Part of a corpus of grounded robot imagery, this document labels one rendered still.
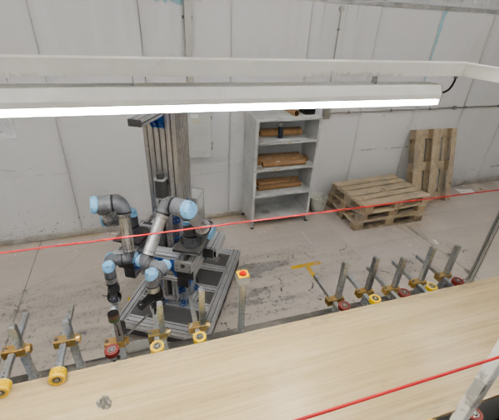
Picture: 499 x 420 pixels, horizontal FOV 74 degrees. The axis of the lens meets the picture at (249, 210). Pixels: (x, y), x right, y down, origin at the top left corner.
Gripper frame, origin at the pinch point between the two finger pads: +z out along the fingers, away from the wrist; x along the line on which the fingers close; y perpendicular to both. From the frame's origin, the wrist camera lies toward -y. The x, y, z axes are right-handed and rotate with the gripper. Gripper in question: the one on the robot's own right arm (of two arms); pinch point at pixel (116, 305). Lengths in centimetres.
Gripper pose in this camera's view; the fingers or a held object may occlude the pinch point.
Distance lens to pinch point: 255.4
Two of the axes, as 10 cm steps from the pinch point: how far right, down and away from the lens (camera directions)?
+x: -9.5, 1.1, -2.8
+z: -0.4, 8.7, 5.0
